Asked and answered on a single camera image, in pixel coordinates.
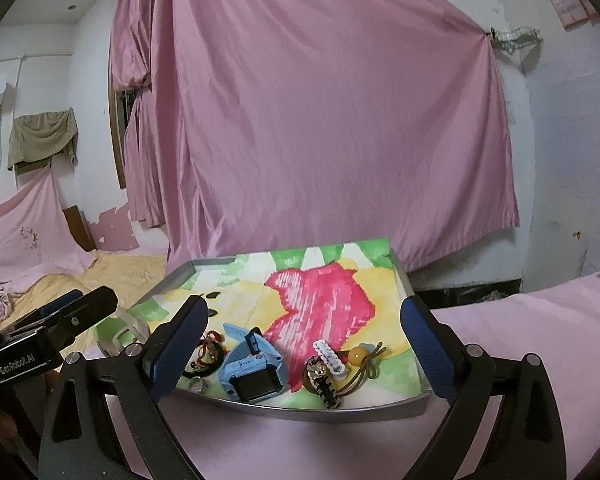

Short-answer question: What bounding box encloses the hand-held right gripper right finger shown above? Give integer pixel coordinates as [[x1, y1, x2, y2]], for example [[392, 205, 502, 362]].
[[400, 296, 568, 480]]

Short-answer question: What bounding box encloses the tied pink curtain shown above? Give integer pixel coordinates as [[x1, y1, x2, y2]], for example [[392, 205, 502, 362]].
[[108, 0, 172, 229]]

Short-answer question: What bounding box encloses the wire wall hook rack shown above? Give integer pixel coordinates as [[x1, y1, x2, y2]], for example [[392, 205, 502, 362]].
[[484, 25, 544, 57]]

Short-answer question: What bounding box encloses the brown hair tie with bead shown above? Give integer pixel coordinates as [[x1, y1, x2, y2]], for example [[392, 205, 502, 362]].
[[337, 342, 385, 394]]

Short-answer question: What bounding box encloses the beige hanging cloth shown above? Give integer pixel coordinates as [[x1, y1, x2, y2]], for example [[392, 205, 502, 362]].
[[7, 108, 80, 171]]

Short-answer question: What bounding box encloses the brown wooden headboard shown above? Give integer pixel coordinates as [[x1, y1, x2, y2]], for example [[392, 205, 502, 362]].
[[62, 205, 99, 254]]

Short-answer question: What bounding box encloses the grey claw hair clip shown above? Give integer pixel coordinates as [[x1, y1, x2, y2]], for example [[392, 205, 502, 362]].
[[97, 310, 152, 359]]

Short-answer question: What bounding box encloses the wooden window frame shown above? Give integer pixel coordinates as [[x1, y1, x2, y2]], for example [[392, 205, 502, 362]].
[[107, 87, 129, 191]]

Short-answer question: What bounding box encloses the red string beaded bracelet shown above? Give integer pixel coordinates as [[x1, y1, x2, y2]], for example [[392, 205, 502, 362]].
[[190, 330, 226, 368]]

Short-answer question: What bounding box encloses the colourful floral cloth liner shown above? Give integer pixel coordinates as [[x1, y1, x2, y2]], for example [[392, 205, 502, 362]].
[[100, 240, 427, 402]]

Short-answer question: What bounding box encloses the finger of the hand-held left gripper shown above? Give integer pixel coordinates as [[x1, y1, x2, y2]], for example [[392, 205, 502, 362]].
[[0, 288, 85, 337], [45, 287, 119, 355]]

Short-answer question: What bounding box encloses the pink embroidered sheet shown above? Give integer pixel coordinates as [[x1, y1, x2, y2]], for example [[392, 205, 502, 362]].
[[0, 165, 99, 321]]

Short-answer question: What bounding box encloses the large pink curtain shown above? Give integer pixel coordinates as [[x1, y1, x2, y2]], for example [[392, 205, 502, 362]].
[[125, 0, 522, 281]]

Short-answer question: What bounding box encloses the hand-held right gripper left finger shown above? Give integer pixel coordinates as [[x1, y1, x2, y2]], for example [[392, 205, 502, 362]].
[[37, 295, 211, 480]]

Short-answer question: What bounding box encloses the yellow dotted bedspread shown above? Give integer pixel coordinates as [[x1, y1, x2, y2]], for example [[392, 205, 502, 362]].
[[0, 252, 169, 357]]

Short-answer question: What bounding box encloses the blue smart watch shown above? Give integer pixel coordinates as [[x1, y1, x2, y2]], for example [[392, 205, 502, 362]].
[[217, 322, 286, 404]]

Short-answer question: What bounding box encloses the grey shallow box tray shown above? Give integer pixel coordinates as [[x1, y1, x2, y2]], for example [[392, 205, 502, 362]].
[[97, 237, 433, 422]]

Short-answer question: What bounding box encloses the pink blanket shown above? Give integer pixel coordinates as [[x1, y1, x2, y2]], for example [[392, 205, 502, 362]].
[[100, 270, 600, 480]]

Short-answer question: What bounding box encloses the black hair tie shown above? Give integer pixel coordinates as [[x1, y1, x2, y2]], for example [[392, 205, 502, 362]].
[[182, 345, 227, 379]]

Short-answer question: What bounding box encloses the black white striped hair clip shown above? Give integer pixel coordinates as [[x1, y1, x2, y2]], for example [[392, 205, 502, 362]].
[[312, 377, 342, 410]]

